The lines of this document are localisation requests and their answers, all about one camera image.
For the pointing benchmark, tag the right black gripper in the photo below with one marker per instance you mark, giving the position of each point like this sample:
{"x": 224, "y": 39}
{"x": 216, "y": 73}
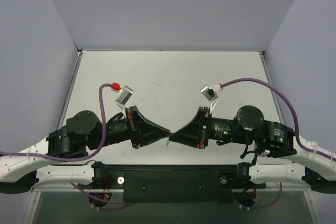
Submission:
{"x": 203, "y": 127}

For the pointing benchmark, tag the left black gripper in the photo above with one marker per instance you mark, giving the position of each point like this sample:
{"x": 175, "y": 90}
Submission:
{"x": 133, "y": 127}

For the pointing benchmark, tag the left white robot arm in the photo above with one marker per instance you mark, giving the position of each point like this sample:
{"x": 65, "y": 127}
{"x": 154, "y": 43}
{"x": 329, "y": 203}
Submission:
{"x": 51, "y": 161}

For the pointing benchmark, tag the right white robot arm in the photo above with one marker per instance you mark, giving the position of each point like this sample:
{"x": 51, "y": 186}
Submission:
{"x": 278, "y": 158}

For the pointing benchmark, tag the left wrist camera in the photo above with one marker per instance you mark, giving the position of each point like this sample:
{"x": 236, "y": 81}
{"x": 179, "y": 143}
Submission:
{"x": 123, "y": 95}

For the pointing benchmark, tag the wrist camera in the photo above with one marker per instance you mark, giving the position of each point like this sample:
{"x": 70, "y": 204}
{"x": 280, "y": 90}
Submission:
{"x": 123, "y": 95}
{"x": 211, "y": 94}

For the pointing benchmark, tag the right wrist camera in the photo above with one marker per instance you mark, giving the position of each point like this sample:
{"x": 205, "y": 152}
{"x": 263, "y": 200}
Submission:
{"x": 211, "y": 94}

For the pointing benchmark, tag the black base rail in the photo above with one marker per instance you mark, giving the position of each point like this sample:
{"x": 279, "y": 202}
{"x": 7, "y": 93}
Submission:
{"x": 172, "y": 183}

